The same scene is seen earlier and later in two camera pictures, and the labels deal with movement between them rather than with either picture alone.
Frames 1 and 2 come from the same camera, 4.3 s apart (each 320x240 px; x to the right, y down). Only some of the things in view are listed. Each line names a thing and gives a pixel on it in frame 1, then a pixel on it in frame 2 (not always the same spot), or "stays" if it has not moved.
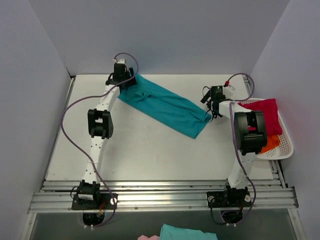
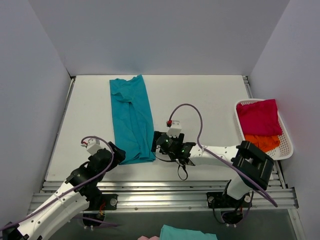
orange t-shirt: x=273 y=141 stays
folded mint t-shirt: x=169 y=232 stays
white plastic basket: x=284 y=150 stays
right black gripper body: x=210 y=100 -> x=155 y=141
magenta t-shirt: x=272 y=124 stays
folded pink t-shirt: x=144 y=237 stays
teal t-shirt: x=165 y=107 -> x=132 y=120
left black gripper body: x=130 y=80 -> x=116 y=154
